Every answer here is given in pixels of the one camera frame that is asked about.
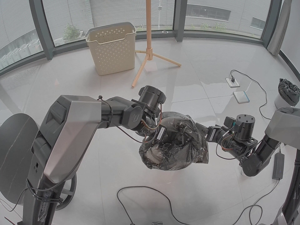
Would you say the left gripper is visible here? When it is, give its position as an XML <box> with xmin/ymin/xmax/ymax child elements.
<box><xmin>152</xmin><ymin>124</ymin><xmax>167</xmax><ymax>143</ymax></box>

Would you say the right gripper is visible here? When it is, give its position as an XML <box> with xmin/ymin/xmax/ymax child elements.
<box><xmin>195</xmin><ymin>123</ymin><xmax>227</xmax><ymax>143</ymax></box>

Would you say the black plastic bag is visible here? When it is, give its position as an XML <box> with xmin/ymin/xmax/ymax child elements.
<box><xmin>278</xmin><ymin>78</ymin><xmax>300</xmax><ymax>106</ymax></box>
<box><xmin>138</xmin><ymin>111</ymin><xmax>209</xmax><ymax>172</ymax></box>

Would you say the black power adapter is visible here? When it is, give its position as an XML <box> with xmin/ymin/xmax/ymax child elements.
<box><xmin>272</xmin><ymin>152</ymin><xmax>285</xmax><ymax>180</ymax></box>

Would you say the cream perforated plastic basket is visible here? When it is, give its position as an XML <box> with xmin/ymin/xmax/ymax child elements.
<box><xmin>85</xmin><ymin>22</ymin><xmax>136</xmax><ymax>76</ymax></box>

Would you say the wooden coat rack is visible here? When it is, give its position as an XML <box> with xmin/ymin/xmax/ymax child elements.
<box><xmin>131</xmin><ymin>0</ymin><xmax>182</xmax><ymax>88</ymax></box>

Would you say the window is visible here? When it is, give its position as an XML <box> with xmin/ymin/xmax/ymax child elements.
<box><xmin>0</xmin><ymin>0</ymin><xmax>285</xmax><ymax>73</ymax></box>

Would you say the pale grey curtain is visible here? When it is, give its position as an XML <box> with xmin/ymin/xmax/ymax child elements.
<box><xmin>267</xmin><ymin>0</ymin><xmax>292</xmax><ymax>56</ymax></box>

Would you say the round dark grey table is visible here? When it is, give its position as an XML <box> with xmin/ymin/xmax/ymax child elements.
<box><xmin>0</xmin><ymin>113</ymin><xmax>78</xmax><ymax>211</ymax></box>

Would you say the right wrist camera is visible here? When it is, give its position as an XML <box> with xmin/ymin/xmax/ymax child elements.
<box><xmin>224</xmin><ymin>116</ymin><xmax>237</xmax><ymax>129</ymax></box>

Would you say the black cable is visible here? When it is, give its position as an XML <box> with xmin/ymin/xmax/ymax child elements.
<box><xmin>111</xmin><ymin>123</ymin><xmax>154</xmax><ymax>143</ymax></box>
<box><xmin>116</xmin><ymin>179</ymin><xmax>280</xmax><ymax>225</ymax></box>
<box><xmin>230</xmin><ymin>70</ymin><xmax>272</xmax><ymax>120</ymax></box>

